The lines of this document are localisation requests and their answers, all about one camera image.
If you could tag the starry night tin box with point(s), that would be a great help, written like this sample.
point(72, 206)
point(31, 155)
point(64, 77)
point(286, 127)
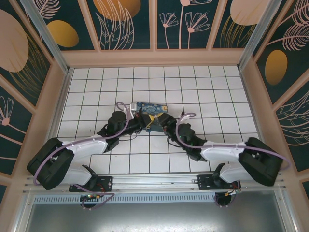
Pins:
point(149, 107)

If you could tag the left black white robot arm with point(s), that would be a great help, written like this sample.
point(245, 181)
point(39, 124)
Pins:
point(89, 148)

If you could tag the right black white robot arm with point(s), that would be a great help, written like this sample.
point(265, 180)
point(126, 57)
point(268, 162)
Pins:
point(222, 153)

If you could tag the aluminium table side strip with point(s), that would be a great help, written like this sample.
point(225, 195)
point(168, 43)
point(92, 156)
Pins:
point(64, 91)

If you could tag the grey metal sheet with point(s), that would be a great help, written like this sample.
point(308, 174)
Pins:
point(154, 217)

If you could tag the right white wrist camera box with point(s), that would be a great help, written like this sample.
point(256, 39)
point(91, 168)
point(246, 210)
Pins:
point(183, 118)

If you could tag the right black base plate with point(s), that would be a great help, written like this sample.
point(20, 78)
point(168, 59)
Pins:
point(205, 183)

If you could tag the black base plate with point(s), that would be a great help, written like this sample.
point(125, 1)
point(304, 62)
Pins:
point(205, 183)
point(106, 183)

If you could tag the aluminium mounting rail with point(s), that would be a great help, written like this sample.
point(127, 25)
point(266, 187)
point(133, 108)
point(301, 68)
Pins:
point(154, 182)

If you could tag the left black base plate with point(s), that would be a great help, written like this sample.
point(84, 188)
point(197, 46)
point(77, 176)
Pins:
point(106, 183)

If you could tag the left aluminium frame post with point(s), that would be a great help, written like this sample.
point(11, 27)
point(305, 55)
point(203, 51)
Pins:
point(50, 41)

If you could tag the aluminium frame post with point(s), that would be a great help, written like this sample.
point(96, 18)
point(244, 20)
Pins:
point(257, 36)
point(50, 41)

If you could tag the right aluminium frame post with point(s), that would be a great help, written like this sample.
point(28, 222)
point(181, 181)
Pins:
point(257, 36)

